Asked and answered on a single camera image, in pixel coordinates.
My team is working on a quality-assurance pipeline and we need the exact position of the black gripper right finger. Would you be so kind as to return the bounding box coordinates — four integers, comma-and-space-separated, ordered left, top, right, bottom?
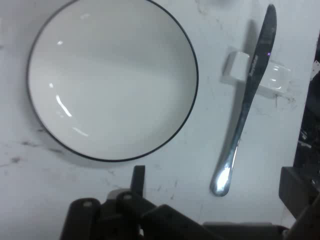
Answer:
278, 166, 320, 240

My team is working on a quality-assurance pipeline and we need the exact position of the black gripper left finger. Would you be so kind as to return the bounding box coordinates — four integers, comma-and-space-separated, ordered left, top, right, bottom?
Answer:
59, 164, 209, 240

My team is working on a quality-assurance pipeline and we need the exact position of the silver table knife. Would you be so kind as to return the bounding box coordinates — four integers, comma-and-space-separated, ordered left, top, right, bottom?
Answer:
209, 3, 278, 198

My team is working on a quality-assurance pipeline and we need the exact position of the white plate with black rim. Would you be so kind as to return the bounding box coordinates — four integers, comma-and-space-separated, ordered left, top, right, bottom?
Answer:
26, 0, 200, 162

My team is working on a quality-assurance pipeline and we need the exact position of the white ceramic cutlery rest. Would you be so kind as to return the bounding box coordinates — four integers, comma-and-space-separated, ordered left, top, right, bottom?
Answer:
219, 46, 292, 97

